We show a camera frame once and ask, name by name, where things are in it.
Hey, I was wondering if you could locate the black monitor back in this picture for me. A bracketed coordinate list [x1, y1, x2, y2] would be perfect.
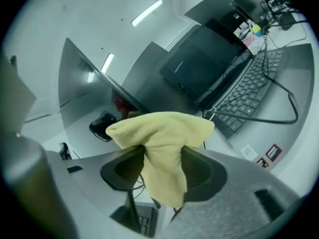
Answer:
[121, 41, 200, 114]

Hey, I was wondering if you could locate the grey laptop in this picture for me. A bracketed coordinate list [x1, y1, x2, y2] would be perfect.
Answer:
[159, 25, 315, 170]

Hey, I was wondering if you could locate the ceiling strip light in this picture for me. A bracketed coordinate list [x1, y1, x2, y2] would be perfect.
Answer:
[131, 0, 163, 26]
[101, 53, 115, 74]

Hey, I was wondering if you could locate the dark grey monitor back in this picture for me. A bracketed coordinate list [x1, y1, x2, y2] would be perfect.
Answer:
[184, 0, 250, 34]

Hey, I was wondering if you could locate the black laptop cable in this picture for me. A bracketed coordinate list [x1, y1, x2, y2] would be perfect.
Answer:
[203, 31, 299, 124]

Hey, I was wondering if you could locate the pink paper item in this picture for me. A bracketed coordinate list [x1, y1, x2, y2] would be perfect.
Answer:
[243, 35, 260, 50]

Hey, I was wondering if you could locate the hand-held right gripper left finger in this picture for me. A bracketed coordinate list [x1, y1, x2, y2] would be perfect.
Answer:
[48, 145, 145, 219]

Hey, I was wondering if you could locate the black curved monitor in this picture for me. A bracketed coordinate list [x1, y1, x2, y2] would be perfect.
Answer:
[58, 37, 152, 160]

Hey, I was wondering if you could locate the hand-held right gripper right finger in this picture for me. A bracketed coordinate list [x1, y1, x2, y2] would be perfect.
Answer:
[161, 145, 300, 239]

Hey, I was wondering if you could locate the yellow cloth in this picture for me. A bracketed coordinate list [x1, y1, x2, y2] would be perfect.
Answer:
[105, 111, 215, 209]

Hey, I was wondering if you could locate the black tripod stand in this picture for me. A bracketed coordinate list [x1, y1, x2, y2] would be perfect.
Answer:
[259, 0, 309, 32]

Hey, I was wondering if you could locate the black keyboard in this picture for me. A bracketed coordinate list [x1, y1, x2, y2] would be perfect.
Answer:
[109, 202, 160, 238]

